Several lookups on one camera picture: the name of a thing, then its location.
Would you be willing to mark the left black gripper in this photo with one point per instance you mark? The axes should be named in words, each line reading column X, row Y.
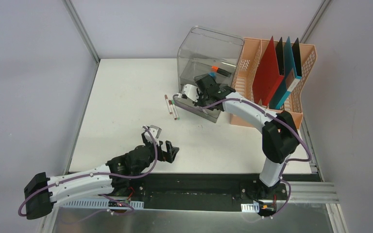
column 160, row 150

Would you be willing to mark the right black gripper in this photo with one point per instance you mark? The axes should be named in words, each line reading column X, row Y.
column 198, row 103

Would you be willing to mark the orange highlighter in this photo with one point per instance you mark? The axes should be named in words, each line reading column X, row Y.
column 221, row 71

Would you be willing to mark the brown marker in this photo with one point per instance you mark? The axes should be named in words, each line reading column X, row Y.
column 172, row 110

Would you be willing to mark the clear grey drawer box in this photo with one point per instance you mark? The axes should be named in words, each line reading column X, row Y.
column 201, row 49

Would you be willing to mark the red folder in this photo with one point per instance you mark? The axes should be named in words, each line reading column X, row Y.
column 269, row 73

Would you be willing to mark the teal notebook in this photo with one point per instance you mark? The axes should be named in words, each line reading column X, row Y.
column 292, row 73

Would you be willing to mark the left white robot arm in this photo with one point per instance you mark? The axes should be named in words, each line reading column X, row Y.
column 43, row 193

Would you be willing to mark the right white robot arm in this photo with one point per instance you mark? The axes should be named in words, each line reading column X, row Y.
column 280, row 137

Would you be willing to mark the green cap marker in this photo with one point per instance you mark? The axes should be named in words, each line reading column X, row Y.
column 175, row 110

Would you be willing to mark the peach file organizer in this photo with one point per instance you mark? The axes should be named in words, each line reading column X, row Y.
column 253, row 51

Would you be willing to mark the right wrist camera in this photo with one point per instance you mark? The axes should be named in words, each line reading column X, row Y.
column 190, row 95

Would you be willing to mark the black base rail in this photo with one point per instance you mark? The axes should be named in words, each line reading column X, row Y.
column 193, row 192

